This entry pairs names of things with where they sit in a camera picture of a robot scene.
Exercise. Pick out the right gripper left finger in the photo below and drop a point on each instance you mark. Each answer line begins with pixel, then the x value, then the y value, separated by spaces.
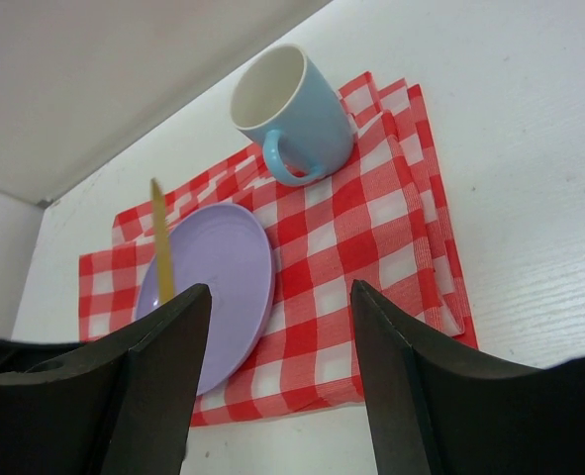
pixel 121 404

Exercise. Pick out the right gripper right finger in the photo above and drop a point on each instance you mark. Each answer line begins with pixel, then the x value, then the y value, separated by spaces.
pixel 437 406

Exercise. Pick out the gold knife dark handle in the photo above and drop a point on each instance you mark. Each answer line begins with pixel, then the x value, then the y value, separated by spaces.
pixel 166 288

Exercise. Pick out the purple plastic plate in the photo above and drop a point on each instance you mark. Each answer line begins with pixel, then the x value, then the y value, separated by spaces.
pixel 225 247

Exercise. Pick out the red white checkered cloth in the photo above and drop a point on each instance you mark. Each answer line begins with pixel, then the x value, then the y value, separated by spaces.
pixel 383 218

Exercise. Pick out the light blue mug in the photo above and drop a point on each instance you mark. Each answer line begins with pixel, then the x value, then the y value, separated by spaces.
pixel 284 104

